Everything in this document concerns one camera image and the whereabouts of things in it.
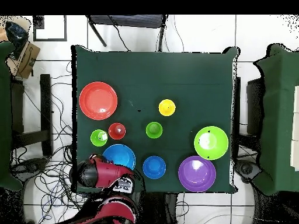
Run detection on ribbed green cup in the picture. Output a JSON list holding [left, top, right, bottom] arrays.
[[90, 129, 109, 148]]

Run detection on plain green cup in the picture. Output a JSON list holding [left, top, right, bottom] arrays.
[[145, 121, 164, 139]]

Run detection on black square frame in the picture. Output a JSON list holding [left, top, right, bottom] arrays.
[[33, 15, 68, 42]]

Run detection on black stand frame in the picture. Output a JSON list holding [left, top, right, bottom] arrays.
[[246, 78, 266, 136], [10, 73, 54, 157]]

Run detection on ribbed yellow cup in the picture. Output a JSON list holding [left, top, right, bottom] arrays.
[[158, 99, 176, 117]]

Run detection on dark folding chair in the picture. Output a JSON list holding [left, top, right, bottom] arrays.
[[85, 14, 169, 53]]

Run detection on purple bowl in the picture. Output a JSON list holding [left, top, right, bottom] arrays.
[[178, 155, 217, 193]]

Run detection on green cloth side table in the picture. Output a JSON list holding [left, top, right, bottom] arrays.
[[253, 43, 299, 195], [0, 41, 24, 192]]

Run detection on large blue bowl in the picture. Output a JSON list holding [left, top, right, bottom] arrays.
[[102, 143, 137, 170]]

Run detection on tangled black floor cables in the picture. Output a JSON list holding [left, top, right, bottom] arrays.
[[10, 60, 89, 224]]

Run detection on black bag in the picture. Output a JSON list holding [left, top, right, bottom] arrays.
[[5, 20, 29, 59]]

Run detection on plain orange cup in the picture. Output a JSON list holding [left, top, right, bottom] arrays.
[[108, 122, 127, 141]]

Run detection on dark green table cloth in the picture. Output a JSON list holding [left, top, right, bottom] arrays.
[[71, 44, 240, 194]]

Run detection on large green bowl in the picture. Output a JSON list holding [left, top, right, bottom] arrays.
[[194, 125, 230, 161]]

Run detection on dark blue small bowl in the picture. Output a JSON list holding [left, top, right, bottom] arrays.
[[142, 155, 167, 180]]

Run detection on brown cardboard box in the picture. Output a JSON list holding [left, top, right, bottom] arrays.
[[5, 41, 41, 79]]

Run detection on wide orange bowl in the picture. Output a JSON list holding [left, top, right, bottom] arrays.
[[78, 81, 119, 121]]

